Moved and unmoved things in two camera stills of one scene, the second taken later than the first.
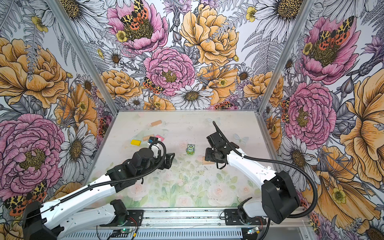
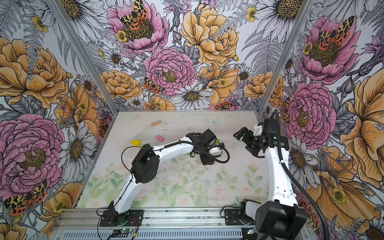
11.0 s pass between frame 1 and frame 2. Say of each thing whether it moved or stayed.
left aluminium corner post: stayed
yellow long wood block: stayed
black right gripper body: moved
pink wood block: stayed
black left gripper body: moved
